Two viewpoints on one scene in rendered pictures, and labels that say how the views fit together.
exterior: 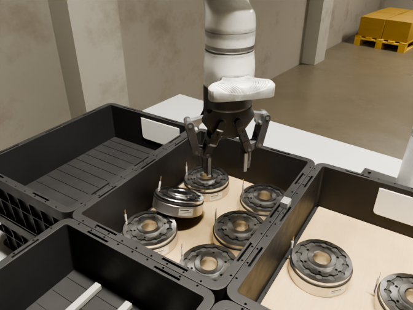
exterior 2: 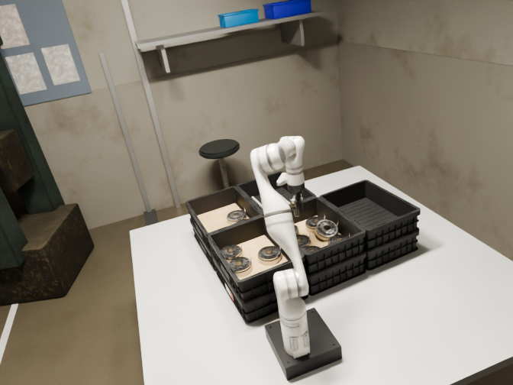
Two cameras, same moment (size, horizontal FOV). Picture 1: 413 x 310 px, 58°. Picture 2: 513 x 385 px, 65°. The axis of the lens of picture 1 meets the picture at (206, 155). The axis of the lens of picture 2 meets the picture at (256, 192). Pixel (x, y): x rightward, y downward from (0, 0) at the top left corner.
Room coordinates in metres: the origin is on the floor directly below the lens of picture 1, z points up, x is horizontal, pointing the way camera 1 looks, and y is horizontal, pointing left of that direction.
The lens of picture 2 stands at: (1.34, -1.36, 1.92)
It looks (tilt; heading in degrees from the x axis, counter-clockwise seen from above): 27 degrees down; 128
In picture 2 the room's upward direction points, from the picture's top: 9 degrees counter-clockwise
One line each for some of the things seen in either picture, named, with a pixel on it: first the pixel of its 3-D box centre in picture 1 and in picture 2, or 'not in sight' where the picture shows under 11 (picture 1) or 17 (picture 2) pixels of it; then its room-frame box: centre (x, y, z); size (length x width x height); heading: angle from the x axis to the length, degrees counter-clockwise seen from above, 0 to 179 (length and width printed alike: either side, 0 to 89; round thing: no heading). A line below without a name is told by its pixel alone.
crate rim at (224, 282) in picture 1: (206, 190); (312, 224); (0.58, 0.00, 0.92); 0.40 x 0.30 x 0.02; 148
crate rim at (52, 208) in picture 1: (94, 148); (366, 204); (0.74, 0.25, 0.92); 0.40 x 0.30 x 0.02; 148
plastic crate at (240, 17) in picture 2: not in sight; (238, 17); (-0.82, 1.56, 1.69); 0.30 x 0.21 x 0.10; 52
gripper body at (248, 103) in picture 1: (227, 108); (296, 189); (0.53, -0.03, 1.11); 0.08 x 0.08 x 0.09
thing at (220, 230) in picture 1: (240, 228); (299, 241); (0.54, -0.06, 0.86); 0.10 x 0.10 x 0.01
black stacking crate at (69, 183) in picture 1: (98, 167); (366, 213); (0.74, 0.25, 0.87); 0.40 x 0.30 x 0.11; 148
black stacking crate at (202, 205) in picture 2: not in sight; (224, 218); (0.08, -0.04, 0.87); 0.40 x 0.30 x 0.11; 148
